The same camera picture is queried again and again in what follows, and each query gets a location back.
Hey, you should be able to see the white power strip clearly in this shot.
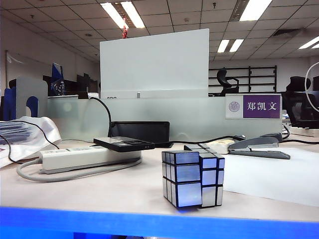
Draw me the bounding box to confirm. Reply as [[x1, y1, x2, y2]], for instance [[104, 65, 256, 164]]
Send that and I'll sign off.
[[38, 145, 143, 174]]

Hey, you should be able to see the black rectangular case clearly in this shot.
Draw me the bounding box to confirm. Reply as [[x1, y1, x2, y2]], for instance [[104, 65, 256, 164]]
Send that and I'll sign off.
[[109, 121, 174, 148]]

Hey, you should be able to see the frosted glass desk partition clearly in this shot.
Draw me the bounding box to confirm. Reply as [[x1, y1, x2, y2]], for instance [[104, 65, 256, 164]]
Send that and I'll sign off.
[[47, 96, 284, 142]]

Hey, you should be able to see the black flat phone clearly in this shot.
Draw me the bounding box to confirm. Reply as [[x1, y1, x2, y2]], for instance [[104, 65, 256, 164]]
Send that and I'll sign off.
[[93, 136, 156, 153]]

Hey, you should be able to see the white board panel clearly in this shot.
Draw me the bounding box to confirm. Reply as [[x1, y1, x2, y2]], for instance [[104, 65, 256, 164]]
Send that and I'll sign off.
[[99, 28, 210, 100]]

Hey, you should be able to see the silver mirror cube puzzle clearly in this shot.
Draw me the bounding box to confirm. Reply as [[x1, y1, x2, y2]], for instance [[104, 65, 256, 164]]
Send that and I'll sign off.
[[161, 143, 225, 209]]

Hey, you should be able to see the dark office cabinet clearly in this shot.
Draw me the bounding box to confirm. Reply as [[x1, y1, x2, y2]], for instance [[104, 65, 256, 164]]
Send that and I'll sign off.
[[42, 73, 98, 97]]

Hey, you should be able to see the red hanging ornament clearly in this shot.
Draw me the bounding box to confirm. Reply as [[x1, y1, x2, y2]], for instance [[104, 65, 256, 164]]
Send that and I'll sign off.
[[122, 17, 129, 39]]

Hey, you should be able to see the grey metal stapler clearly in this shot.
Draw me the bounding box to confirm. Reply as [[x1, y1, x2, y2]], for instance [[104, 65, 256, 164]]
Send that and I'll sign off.
[[228, 132, 291, 160]]

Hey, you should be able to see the purple and white nameplate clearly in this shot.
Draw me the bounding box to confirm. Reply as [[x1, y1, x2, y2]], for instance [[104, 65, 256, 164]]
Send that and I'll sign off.
[[225, 94, 282, 120]]

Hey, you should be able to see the fluorescent ceiling light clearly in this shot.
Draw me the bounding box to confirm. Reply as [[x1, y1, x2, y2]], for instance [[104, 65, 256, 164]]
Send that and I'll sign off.
[[217, 39, 245, 53], [298, 36, 319, 50], [239, 0, 274, 22], [99, 1, 147, 29]]

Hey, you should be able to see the blue foreground bar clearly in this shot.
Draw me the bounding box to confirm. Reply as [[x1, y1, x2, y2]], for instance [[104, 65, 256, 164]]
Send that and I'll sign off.
[[0, 206, 319, 239]]

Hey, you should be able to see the blue printed box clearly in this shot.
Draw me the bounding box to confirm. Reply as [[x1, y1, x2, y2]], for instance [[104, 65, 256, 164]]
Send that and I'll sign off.
[[51, 63, 67, 97]]

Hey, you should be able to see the white plastic bag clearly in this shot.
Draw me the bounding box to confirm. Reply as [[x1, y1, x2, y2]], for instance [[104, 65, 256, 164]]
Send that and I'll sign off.
[[0, 116, 62, 168]]

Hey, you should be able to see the black shelf rack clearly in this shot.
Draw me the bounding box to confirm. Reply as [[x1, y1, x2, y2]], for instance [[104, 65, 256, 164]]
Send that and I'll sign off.
[[208, 65, 278, 97]]

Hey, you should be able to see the grey metal bookend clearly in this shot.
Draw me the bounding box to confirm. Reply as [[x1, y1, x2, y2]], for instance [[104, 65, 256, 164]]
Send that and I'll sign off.
[[15, 76, 48, 120]]

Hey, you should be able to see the white paper sheet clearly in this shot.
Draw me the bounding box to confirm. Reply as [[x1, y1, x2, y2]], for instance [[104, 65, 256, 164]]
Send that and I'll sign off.
[[223, 146, 319, 207]]

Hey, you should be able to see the black mesh office chair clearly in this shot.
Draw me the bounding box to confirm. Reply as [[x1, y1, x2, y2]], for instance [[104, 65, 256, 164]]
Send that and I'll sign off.
[[281, 76, 319, 129]]

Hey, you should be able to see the blue bookend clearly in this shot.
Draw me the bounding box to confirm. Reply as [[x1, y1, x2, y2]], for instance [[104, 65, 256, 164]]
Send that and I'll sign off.
[[3, 86, 39, 121]]

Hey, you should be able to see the ceiling air vent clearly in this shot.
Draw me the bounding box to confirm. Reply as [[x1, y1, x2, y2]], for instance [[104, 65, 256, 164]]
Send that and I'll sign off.
[[271, 28, 304, 38]]

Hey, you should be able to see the black cable with connector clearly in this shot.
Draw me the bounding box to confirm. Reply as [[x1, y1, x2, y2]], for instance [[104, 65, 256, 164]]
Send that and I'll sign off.
[[171, 134, 319, 145]]

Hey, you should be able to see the thick grey power cable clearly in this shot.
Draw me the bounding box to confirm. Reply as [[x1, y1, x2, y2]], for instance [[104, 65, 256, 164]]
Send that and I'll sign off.
[[16, 156, 143, 183]]

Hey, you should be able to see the white cable loop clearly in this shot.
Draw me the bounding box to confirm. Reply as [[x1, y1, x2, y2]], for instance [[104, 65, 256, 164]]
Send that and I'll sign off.
[[304, 62, 319, 113]]

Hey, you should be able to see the thin black wire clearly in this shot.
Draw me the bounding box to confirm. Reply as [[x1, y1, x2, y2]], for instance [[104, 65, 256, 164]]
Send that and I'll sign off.
[[0, 120, 60, 165]]

